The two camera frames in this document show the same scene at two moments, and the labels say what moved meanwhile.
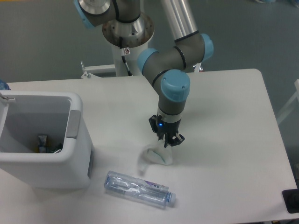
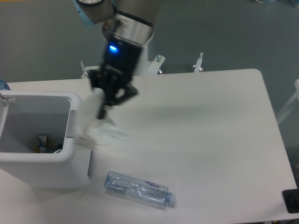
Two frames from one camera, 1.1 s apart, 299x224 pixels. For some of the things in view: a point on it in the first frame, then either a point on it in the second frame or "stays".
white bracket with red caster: x=197 y=68 stays
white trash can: x=24 y=115 stays
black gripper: x=158 y=124 -> x=121 y=60
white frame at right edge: x=295 y=95 stays
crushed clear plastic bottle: x=145 y=192 stays
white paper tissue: x=156 y=153 -> x=92 y=131
